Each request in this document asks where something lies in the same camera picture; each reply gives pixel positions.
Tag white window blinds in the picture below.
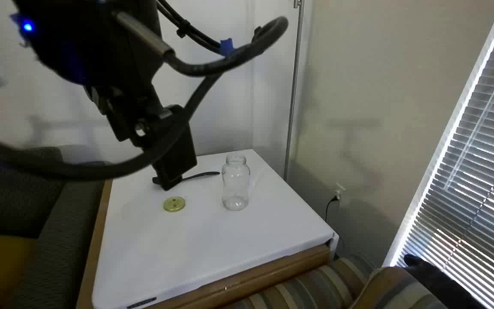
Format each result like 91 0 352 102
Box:
385 0 494 309

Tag gold metal jar lid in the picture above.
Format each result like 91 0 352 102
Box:
162 196 187 215

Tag white wall outlet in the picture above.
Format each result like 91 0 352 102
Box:
333 182 349 205

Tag yellow pillow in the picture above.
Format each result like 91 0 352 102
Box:
0 234 38 309

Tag black power cord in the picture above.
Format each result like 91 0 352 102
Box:
325 194 342 224

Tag white table board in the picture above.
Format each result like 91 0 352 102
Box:
91 150 340 309

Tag brown wooden table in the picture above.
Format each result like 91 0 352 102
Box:
74 179 333 309

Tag striped sofa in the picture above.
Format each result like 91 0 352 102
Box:
224 256 386 309

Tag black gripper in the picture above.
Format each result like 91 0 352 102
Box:
138 103 200 193

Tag clear glass jar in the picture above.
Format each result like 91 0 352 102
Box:
220 153 253 213

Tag striped sofa cushion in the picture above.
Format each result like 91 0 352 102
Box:
350 265 450 309

